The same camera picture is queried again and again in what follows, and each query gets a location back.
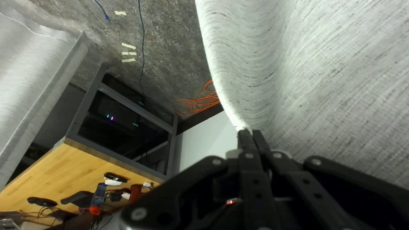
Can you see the black and white desk gadget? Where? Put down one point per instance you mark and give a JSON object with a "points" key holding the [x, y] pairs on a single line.
{"points": [[115, 180]]}

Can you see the blue black bottle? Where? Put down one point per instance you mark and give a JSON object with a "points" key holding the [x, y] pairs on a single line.
{"points": [[97, 199]]}

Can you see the white partition panel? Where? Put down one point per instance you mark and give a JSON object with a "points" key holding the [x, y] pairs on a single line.
{"points": [[204, 143]]}

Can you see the wooden desk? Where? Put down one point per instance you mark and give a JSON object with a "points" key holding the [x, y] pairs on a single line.
{"points": [[55, 175]]}

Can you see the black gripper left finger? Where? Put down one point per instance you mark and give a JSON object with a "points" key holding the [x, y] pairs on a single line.
{"points": [[250, 183]]}

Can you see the flat black desk device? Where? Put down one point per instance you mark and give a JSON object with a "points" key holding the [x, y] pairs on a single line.
{"points": [[40, 201]]}

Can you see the light grey woven curtain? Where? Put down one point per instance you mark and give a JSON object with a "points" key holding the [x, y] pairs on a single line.
{"points": [[323, 77]]}

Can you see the red cup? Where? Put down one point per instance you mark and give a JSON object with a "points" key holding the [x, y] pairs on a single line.
{"points": [[135, 194]]}

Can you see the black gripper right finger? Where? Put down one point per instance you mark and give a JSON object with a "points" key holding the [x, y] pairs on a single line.
{"points": [[306, 187]]}

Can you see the black metal shelf frame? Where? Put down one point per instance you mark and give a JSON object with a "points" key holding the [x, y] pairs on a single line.
{"points": [[122, 129]]}

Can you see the white floor tape piece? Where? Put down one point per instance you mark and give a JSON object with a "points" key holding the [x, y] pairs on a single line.
{"points": [[127, 61], [129, 54], [127, 45], [120, 14]]}

